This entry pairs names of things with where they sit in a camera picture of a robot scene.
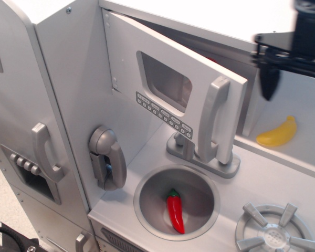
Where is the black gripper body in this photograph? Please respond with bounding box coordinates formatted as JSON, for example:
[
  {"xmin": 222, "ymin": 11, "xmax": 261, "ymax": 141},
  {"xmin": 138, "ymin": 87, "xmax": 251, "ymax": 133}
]
[{"xmin": 253, "ymin": 23, "xmax": 315, "ymax": 80}]

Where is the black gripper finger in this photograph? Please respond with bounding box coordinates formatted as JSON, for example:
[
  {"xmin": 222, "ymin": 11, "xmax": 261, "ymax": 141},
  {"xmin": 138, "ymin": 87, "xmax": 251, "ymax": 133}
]
[{"xmin": 259, "ymin": 64, "xmax": 280, "ymax": 101}]

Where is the silver microwave door handle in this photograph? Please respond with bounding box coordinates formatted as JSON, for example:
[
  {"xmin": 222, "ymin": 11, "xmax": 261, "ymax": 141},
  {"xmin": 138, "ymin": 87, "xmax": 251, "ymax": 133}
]
[{"xmin": 197, "ymin": 76, "xmax": 230, "ymax": 163}]

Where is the grey toy microwave door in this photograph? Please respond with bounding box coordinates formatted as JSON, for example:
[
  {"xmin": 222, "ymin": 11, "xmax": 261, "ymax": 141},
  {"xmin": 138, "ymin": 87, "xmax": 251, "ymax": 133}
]
[{"xmin": 102, "ymin": 10, "xmax": 247, "ymax": 164}]

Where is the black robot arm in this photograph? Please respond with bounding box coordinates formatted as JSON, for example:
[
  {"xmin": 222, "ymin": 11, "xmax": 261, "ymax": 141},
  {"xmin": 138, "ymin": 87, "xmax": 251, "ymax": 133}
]
[{"xmin": 251, "ymin": 1, "xmax": 315, "ymax": 101}]

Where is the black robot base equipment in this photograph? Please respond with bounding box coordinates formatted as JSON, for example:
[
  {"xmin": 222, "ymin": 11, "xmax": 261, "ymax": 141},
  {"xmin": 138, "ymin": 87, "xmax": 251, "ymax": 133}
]
[{"xmin": 0, "ymin": 222, "xmax": 47, "ymax": 252}]

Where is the yellow toy banana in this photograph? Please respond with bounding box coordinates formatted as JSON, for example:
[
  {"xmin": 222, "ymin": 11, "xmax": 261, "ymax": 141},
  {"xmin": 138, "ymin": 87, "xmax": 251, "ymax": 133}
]
[{"xmin": 256, "ymin": 115, "xmax": 297, "ymax": 147}]

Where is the silver toy faucet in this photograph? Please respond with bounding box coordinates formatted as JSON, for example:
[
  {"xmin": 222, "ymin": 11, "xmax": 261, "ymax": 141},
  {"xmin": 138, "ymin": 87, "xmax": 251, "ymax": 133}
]
[{"xmin": 166, "ymin": 133, "xmax": 240, "ymax": 179}]

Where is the silver toy stove burner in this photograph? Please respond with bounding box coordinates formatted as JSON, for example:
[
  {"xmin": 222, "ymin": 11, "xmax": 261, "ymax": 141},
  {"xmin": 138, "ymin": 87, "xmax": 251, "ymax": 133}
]
[{"xmin": 235, "ymin": 202, "xmax": 315, "ymax": 251}]

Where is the silver toy sink basin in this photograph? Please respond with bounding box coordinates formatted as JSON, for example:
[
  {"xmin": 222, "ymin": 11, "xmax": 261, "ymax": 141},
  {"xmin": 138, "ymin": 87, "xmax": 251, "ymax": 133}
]
[{"xmin": 133, "ymin": 165, "xmax": 220, "ymax": 241}]

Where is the red toy chili pepper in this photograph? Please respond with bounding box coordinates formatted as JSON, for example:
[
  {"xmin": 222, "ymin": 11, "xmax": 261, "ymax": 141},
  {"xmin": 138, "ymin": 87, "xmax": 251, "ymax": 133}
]
[{"xmin": 166, "ymin": 188, "xmax": 185, "ymax": 234}]

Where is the grey oven control panel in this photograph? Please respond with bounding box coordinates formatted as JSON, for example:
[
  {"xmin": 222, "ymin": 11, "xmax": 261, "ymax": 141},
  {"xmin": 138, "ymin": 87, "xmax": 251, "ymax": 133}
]
[{"xmin": 101, "ymin": 228, "xmax": 145, "ymax": 252}]

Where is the grey toy fridge cabinet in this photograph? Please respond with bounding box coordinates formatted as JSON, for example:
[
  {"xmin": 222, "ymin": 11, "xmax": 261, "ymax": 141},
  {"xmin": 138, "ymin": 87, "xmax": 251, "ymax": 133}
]
[{"xmin": 0, "ymin": 1, "xmax": 99, "ymax": 251}]

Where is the grey toy ice dispenser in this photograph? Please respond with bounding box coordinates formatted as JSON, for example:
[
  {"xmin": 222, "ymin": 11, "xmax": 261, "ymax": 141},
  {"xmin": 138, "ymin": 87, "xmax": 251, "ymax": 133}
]
[{"xmin": 0, "ymin": 144, "xmax": 61, "ymax": 205}]

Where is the grey toy wall phone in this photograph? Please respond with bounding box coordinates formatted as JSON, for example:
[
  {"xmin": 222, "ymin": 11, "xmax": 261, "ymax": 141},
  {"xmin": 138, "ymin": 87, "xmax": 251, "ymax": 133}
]
[{"xmin": 89, "ymin": 125, "xmax": 127, "ymax": 191}]

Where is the silver fridge door handle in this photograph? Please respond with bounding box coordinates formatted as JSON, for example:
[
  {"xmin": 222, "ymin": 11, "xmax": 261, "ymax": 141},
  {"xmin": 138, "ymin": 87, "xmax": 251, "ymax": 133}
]
[{"xmin": 31, "ymin": 122, "xmax": 64, "ymax": 183}]

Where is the silver lower door handle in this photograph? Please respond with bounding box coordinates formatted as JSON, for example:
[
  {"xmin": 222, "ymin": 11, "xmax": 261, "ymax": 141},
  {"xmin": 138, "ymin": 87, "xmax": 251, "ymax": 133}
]
[{"xmin": 75, "ymin": 233, "xmax": 90, "ymax": 252}]

